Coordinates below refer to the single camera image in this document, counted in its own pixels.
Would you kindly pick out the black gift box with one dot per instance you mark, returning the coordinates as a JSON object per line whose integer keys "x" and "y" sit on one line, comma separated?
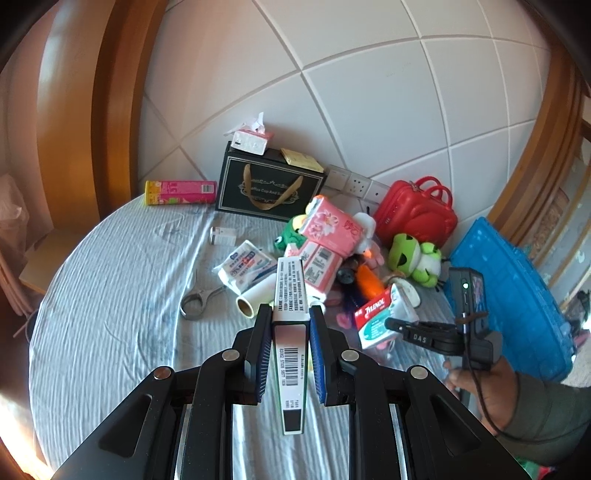
{"x": 240, "y": 184}

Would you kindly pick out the beige wall switch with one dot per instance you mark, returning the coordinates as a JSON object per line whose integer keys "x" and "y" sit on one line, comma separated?
{"x": 338, "y": 177}

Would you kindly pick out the white green medicine box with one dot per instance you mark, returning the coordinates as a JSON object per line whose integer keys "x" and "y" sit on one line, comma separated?
{"x": 291, "y": 300}

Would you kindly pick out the green one-eyed monster toy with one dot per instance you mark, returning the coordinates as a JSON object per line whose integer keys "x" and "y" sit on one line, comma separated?
{"x": 291, "y": 230}

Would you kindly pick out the blue bottle brush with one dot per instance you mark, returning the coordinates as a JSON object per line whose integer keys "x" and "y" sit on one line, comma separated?
{"x": 353, "y": 300}

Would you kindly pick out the blue plastic crate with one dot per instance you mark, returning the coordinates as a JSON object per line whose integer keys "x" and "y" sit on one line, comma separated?
{"x": 508, "y": 277}

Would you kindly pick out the orange plush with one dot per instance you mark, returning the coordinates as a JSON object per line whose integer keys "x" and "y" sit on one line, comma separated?
{"x": 369, "y": 281}

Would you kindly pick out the green frog plush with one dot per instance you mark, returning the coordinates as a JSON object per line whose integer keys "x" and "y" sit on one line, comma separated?
{"x": 406, "y": 254}

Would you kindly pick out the light wooden bedside table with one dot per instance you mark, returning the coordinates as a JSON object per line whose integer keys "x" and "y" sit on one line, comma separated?
{"x": 51, "y": 263}

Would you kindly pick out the pink tissue box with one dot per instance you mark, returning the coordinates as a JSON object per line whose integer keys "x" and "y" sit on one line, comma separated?
{"x": 251, "y": 142}

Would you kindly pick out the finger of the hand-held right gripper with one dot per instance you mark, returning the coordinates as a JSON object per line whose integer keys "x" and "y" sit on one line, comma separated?
{"x": 401, "y": 325}

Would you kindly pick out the person's right forearm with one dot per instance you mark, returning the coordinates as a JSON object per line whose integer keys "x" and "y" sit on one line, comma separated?
{"x": 549, "y": 410}

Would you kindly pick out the white wet wipes pack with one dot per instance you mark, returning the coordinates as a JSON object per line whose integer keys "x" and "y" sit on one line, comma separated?
{"x": 244, "y": 265}

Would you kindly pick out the person's right hand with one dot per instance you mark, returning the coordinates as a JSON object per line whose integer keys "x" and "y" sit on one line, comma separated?
{"x": 489, "y": 397}

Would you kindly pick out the wooden headboard frame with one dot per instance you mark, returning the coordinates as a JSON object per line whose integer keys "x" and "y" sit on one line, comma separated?
{"x": 124, "y": 115}
{"x": 545, "y": 129}

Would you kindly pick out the beige single wall outlet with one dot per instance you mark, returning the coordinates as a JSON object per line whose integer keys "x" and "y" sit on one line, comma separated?
{"x": 378, "y": 191}

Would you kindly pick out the yellow flat packet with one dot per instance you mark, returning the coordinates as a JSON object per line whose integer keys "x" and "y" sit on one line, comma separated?
{"x": 300, "y": 159}

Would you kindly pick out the white teal medicine box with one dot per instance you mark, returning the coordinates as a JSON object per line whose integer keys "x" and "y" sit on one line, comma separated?
{"x": 378, "y": 318}

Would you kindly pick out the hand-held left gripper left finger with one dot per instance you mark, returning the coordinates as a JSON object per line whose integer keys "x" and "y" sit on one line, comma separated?
{"x": 263, "y": 350}

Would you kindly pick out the small white box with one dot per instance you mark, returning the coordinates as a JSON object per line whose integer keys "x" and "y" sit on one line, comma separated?
{"x": 221, "y": 236}

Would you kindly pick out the white duck plush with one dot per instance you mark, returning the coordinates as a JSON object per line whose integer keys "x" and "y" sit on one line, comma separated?
{"x": 367, "y": 226}

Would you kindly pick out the red bear suitcase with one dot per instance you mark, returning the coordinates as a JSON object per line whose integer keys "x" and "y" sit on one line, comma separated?
{"x": 415, "y": 217}

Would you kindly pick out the small pink pig plush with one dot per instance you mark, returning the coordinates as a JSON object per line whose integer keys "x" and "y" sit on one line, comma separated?
{"x": 344, "y": 321}

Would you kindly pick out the pink white barcode packet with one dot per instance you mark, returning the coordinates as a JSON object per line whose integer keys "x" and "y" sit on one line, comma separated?
{"x": 318, "y": 263}

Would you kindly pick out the pink cylindrical can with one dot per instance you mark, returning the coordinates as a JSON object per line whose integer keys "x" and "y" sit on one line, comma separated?
{"x": 180, "y": 193}

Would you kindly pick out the translucent plastic bag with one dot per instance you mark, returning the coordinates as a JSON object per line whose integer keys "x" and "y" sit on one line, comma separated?
{"x": 11, "y": 207}

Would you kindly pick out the white lint roller refill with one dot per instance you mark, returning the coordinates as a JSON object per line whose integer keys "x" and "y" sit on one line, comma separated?
{"x": 258, "y": 300}

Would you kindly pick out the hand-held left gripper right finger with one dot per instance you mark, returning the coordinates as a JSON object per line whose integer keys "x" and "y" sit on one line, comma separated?
{"x": 318, "y": 355}

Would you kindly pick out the pink floral tissue pack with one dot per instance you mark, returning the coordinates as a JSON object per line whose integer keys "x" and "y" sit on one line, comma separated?
{"x": 328, "y": 221}

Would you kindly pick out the white wall socket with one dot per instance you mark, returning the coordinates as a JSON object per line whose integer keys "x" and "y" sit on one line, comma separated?
{"x": 359, "y": 183}

